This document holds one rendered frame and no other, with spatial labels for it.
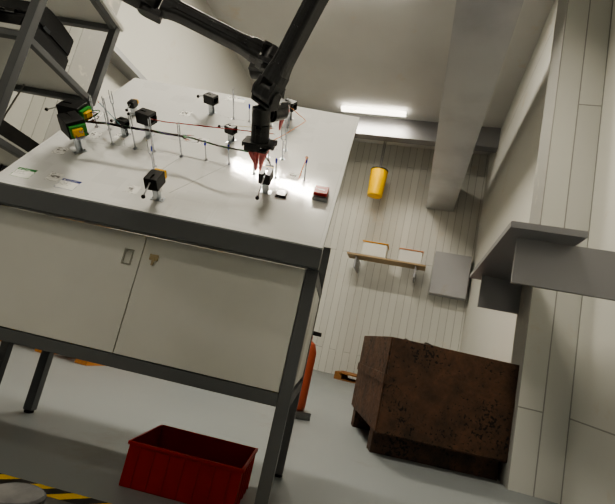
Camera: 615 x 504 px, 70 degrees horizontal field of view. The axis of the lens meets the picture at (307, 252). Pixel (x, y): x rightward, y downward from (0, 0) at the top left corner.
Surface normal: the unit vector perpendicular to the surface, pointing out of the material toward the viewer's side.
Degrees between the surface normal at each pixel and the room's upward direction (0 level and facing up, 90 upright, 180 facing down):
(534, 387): 90
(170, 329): 90
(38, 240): 90
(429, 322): 90
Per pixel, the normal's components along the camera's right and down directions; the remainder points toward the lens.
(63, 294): -0.05, -0.20
